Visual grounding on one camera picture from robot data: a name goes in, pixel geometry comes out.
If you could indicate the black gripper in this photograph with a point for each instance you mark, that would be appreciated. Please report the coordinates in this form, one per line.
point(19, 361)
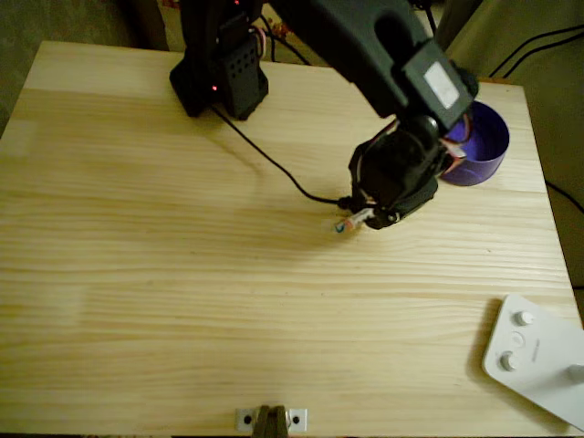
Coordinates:
point(396, 211)

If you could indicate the white candy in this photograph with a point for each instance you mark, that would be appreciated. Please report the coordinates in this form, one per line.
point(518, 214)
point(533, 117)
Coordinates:
point(344, 224)

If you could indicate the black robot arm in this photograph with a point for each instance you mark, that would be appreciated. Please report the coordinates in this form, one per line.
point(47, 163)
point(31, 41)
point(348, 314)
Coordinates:
point(356, 45)

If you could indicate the purple bowl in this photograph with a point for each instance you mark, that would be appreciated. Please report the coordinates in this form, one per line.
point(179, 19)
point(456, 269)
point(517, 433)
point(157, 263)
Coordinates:
point(488, 137)

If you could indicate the brown wooden furniture leg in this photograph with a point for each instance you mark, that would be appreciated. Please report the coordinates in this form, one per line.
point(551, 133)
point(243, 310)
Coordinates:
point(456, 23)

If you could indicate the white lamp base with knobs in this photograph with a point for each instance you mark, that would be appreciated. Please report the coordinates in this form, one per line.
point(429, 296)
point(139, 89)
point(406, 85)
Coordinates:
point(529, 356)

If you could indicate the silver metal bracket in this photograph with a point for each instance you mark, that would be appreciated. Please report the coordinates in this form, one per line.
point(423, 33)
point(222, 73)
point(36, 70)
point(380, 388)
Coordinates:
point(296, 419)

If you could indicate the black stand post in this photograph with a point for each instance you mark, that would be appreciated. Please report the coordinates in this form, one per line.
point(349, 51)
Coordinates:
point(270, 422)

